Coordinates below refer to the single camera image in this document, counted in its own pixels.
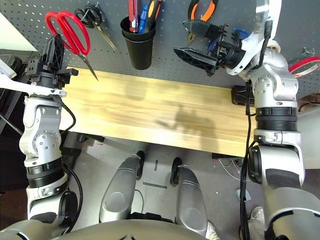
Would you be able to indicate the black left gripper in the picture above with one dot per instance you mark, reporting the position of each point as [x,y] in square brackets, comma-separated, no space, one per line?
[47,77]

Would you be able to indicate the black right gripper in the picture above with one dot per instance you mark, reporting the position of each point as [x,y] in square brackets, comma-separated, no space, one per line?
[228,47]

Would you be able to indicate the orange black needle-nose pliers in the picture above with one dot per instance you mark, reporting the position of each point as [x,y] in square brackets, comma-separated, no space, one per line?
[210,11]

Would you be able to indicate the red tape roll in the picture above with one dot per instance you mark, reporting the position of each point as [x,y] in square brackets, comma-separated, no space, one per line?
[300,65]

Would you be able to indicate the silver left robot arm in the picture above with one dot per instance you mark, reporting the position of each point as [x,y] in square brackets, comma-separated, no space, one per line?
[42,140]

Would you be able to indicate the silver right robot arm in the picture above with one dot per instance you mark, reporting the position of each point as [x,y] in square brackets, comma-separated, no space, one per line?
[275,150]

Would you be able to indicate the blue tape roll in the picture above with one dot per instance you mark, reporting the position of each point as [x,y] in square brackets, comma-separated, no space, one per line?
[240,32]

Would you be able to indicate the orange black screwdriver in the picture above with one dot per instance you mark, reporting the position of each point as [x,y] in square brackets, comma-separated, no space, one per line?
[152,10]

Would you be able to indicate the black plastic cup holder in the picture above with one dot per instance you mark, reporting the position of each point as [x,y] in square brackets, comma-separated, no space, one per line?
[140,55]

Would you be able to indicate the black flat tool case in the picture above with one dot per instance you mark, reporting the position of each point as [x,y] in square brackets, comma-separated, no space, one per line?
[238,96]

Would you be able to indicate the black cabinet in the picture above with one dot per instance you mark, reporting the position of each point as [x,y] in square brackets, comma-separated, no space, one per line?
[10,125]

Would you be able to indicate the metal peg hook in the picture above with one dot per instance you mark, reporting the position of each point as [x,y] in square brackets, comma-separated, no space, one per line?
[308,51]

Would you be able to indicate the white rounded machine housing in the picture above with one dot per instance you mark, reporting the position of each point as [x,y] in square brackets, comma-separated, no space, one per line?
[311,140]

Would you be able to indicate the silver left robot leg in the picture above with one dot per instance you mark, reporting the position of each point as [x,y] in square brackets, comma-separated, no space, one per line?
[120,190]

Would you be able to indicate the silver robot leg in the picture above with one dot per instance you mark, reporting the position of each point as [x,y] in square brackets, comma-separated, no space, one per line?
[120,190]
[190,200]

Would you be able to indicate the silver right robot leg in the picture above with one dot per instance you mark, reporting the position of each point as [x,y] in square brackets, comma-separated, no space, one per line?
[190,200]

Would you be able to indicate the grey foot pedal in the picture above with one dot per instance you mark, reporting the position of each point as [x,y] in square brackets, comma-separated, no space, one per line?
[243,195]

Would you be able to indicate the worn grey sneaker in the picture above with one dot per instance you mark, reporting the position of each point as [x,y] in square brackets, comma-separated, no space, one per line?
[257,215]

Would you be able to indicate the grey robot torso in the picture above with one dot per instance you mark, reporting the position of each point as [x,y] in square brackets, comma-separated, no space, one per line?
[100,232]

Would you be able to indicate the white sneaker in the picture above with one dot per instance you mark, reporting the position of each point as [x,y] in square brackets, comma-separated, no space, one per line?
[212,232]

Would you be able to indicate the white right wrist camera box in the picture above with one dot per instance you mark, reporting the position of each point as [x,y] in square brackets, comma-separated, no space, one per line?
[267,10]

